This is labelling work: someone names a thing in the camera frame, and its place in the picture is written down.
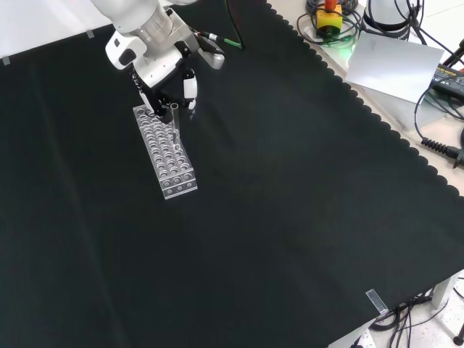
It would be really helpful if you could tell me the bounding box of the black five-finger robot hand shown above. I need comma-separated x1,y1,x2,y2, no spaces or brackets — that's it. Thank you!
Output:
104,30,199,126

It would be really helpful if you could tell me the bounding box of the clear glass test tube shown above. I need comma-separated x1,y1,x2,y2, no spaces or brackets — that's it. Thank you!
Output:
169,102,183,149

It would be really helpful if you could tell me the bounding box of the clear plastic test tube rack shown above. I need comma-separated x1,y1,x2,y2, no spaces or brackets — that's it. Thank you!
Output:
133,104,199,201

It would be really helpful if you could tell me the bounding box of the black bench cloth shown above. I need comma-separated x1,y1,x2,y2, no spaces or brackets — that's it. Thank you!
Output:
0,0,464,348

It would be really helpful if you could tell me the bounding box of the yellow stop button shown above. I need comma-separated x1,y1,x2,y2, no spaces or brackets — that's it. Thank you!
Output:
314,0,344,37

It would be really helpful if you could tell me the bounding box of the pale grey board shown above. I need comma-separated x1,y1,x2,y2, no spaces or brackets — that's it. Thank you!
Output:
344,31,445,104

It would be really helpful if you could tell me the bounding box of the black power adapter yellow label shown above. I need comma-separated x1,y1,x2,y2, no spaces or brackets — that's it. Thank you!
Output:
429,63,464,101

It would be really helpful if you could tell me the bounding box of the black tripod leg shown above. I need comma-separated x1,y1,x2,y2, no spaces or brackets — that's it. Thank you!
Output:
442,36,464,70

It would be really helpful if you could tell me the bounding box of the clear tape strip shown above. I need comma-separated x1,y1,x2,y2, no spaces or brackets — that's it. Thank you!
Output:
365,289,389,315

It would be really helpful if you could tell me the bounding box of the white table leg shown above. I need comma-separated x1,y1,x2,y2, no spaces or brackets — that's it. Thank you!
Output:
431,273,458,310

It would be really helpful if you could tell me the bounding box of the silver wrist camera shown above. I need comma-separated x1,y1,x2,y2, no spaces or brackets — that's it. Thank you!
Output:
197,38,226,70

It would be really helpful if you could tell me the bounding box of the green and black cable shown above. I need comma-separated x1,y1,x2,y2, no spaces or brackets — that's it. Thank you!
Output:
188,0,246,51

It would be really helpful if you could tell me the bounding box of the black coiled cable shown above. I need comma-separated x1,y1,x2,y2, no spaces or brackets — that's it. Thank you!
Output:
297,0,365,47

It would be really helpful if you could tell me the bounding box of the white cylinder with black ring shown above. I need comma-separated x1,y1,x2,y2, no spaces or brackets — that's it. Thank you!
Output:
362,0,413,39

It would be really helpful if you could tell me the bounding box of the black thick cable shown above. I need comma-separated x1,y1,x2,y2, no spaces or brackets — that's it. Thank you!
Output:
394,0,449,51

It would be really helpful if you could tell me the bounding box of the black cable with ribbed plug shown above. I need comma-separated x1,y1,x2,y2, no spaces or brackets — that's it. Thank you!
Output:
414,85,464,170

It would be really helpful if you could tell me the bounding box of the black cable bundle under table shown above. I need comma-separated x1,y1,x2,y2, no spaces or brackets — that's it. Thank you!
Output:
369,275,464,348

